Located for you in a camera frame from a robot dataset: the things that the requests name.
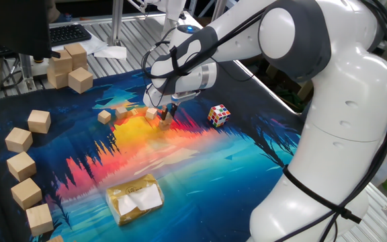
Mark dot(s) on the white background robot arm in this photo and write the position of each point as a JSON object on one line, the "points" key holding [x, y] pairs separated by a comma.
{"points": [[173, 10]]}

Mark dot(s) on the black monitor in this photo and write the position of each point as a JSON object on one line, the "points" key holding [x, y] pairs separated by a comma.
{"points": [[12, 23]]}

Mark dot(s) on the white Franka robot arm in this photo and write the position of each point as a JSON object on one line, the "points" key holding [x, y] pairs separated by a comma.
{"points": [[341, 134]]}

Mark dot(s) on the colourful landscape print mat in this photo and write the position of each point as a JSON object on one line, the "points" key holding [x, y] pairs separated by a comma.
{"points": [[197, 188]]}

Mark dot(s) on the Rubik's cube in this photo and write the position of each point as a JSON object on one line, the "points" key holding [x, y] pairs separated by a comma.
{"points": [[218, 116]]}

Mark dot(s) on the folded white paper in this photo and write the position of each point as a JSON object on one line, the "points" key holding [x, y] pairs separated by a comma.
{"points": [[113, 52]]}

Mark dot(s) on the black keyboard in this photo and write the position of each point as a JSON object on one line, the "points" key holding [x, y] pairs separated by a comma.
{"points": [[67, 33]]}

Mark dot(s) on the aluminium frame bar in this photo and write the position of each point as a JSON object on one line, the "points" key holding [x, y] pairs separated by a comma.
{"points": [[115, 23]]}

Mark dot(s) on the small pale wooden piece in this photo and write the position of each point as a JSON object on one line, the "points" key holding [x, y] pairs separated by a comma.
{"points": [[132, 112]]}

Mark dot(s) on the gold tissue pack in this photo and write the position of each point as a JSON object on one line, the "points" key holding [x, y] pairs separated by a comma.
{"points": [[133, 188]]}

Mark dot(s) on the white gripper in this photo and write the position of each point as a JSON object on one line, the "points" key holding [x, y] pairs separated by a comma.
{"points": [[155, 99]]}

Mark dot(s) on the small wooden cube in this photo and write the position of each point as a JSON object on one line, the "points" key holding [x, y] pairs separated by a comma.
{"points": [[164, 127], [168, 118], [151, 113], [121, 112], [104, 117]]}

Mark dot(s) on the silver gripper-mounted camera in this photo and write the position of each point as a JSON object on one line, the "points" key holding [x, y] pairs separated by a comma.
{"points": [[185, 97]]}

